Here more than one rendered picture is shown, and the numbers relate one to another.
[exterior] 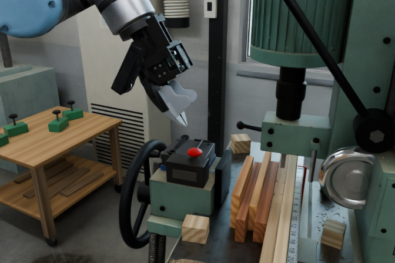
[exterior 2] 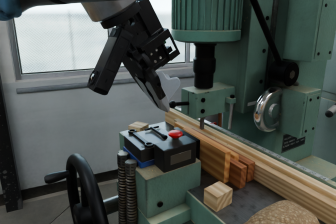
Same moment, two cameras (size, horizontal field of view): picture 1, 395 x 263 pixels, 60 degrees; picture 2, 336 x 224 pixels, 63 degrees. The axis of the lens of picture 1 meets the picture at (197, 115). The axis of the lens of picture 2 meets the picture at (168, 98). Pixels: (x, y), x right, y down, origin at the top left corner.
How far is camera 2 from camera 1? 0.52 m
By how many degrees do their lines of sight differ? 47
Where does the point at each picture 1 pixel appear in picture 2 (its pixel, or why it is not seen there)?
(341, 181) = (268, 113)
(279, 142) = (208, 107)
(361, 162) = (276, 97)
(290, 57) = (229, 33)
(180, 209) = (176, 195)
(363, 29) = not seen: hidden behind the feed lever
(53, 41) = not seen: outside the picture
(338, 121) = (248, 77)
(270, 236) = (266, 167)
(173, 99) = (165, 84)
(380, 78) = (265, 43)
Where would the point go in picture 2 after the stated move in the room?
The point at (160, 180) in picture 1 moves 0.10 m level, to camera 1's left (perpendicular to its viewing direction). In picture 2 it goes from (157, 175) to (117, 200)
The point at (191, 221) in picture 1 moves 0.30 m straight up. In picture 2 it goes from (215, 190) to (224, 30)
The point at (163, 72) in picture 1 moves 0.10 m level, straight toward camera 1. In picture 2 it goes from (158, 57) to (210, 62)
